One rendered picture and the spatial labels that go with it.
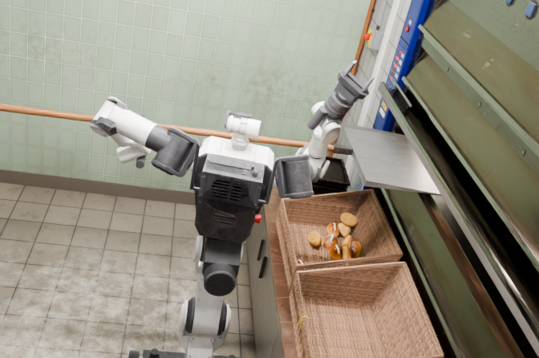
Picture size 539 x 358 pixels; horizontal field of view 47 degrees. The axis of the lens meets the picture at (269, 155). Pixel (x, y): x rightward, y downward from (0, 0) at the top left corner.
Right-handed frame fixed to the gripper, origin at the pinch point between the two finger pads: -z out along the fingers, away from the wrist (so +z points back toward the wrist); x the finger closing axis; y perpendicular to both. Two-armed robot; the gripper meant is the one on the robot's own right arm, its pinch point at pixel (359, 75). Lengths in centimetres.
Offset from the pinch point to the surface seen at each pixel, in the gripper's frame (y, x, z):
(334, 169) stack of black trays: 87, -3, 110
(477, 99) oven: 42, -33, -1
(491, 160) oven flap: 21, -52, 2
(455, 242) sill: 17, -65, 36
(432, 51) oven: 83, -4, 17
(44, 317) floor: -50, 46, 200
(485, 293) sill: -5, -81, 26
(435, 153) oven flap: 36, -36, 25
